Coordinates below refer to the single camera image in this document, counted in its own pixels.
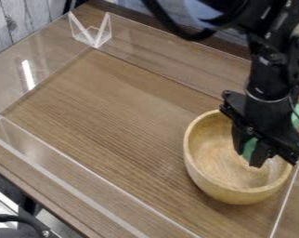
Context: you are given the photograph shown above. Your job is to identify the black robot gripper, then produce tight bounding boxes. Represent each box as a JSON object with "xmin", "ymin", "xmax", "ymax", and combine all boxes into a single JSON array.
[{"xmin": 220, "ymin": 90, "xmax": 299, "ymax": 168}]

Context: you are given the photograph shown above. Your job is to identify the green rectangular block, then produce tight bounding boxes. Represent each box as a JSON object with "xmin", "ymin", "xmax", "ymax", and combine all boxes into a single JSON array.
[{"xmin": 241, "ymin": 104, "xmax": 299, "ymax": 167}]

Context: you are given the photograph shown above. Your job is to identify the light wooden bowl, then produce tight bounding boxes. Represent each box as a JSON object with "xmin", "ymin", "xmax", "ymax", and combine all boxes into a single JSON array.
[{"xmin": 183, "ymin": 110, "xmax": 292, "ymax": 205}]

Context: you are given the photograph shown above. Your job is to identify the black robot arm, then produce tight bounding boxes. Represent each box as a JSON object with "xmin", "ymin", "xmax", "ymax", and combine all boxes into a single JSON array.
[{"xmin": 141, "ymin": 0, "xmax": 299, "ymax": 167}]

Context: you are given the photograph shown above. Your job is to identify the clear acrylic enclosure wall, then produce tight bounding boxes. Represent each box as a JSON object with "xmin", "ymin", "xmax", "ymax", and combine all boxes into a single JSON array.
[{"xmin": 0, "ymin": 17, "xmax": 299, "ymax": 238}]

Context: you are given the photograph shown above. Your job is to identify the clear acrylic corner bracket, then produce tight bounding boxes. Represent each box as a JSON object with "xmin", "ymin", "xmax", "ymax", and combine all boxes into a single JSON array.
[{"xmin": 68, "ymin": 12, "xmax": 113, "ymax": 48}]

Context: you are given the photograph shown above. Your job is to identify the black metal table bracket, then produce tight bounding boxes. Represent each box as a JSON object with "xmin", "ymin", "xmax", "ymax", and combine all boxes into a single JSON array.
[{"xmin": 17, "ymin": 207, "xmax": 59, "ymax": 238}]

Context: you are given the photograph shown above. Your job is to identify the black cable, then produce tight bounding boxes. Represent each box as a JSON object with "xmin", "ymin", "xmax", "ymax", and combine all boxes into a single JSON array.
[{"xmin": 0, "ymin": 213, "xmax": 53, "ymax": 238}]

